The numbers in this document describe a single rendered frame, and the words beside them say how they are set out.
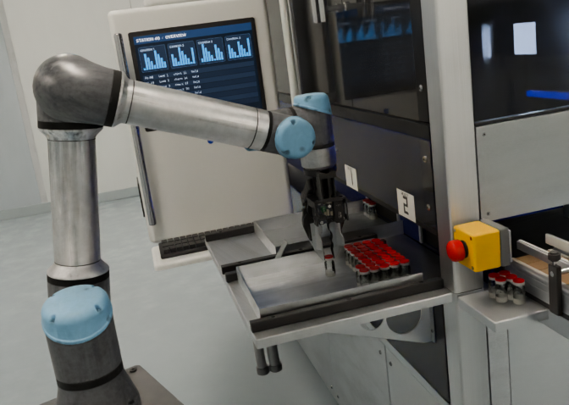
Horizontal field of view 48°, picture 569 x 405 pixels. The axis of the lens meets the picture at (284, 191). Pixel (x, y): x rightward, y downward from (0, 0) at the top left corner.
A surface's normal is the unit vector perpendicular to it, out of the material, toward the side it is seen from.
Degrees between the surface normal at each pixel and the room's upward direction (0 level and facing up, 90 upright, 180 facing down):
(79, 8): 90
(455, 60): 90
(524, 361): 90
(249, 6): 90
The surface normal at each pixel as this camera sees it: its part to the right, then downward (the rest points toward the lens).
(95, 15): 0.26, 0.20
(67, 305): -0.08, -0.93
